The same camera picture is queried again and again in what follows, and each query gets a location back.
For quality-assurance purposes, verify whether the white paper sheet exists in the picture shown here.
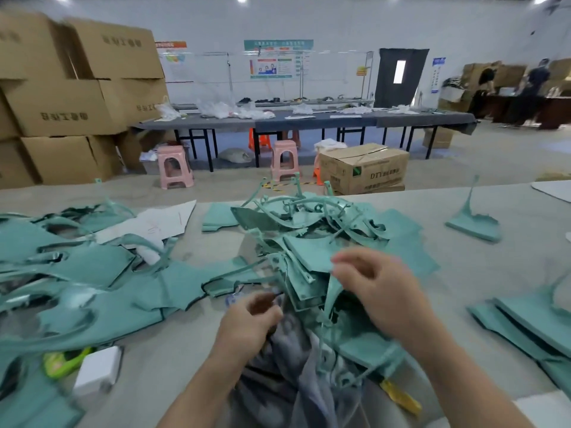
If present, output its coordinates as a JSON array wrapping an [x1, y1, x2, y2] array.
[[93, 200, 197, 264]]

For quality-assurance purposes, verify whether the person's right hand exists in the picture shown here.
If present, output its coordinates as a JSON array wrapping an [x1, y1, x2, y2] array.
[[330, 245, 447, 357]]

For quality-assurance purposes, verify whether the grey-blue wiping cloth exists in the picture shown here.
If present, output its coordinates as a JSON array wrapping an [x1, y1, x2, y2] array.
[[209, 303, 394, 428]]

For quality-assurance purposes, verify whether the single green plastic part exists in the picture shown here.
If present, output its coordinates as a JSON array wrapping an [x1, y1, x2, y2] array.
[[200, 181, 440, 380]]

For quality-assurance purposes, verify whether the stack of brown cardboard boxes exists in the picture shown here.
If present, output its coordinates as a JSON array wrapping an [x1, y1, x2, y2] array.
[[0, 8, 171, 190]]

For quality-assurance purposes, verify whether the brown cardboard box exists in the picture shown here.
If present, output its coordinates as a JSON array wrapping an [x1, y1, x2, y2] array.
[[318, 144, 412, 196]]

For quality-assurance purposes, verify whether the person's left forearm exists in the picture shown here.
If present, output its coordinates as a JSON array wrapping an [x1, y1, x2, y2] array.
[[156, 356, 251, 428]]

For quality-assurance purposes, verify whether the colourful wall poster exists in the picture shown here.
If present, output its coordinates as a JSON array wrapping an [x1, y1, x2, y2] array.
[[248, 51, 297, 80]]

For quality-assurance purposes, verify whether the green and yellow gadget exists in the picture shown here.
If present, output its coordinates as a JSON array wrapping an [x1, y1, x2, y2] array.
[[43, 347, 93, 382]]

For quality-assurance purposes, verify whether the white power adapter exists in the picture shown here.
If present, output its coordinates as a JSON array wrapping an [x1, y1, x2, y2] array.
[[73, 345, 123, 398]]

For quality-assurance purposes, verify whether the person's left hand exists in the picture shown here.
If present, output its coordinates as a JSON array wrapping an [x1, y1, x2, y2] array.
[[209, 291, 285, 375]]

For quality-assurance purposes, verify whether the pink plastic stool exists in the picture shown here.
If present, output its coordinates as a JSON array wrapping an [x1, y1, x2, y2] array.
[[270, 140, 302, 182], [156, 144, 196, 191]]

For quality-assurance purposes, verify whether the orange object under table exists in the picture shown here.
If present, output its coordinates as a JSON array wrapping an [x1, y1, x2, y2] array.
[[248, 127, 273, 155]]

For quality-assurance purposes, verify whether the long grey work table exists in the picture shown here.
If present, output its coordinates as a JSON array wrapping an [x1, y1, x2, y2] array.
[[132, 106, 479, 173]]

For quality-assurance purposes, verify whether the white foam sheet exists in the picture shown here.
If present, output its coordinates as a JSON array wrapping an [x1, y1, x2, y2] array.
[[428, 389, 571, 428]]

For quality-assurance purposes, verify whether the person's right forearm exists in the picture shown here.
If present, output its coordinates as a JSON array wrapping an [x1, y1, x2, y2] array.
[[406, 325, 537, 428]]

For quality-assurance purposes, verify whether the dark door with window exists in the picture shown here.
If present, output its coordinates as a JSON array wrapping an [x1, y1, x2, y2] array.
[[374, 48, 431, 109]]

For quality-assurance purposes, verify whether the pile of green plastic parts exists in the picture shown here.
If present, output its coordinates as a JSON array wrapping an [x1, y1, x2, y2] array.
[[0, 178, 571, 428]]

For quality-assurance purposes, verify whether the yellow-handled deburring knife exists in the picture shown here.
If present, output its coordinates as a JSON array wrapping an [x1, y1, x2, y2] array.
[[379, 379, 423, 417]]

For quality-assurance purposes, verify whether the heap of clear plastic bags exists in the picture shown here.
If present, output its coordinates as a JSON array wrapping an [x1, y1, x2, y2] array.
[[153, 100, 278, 123]]

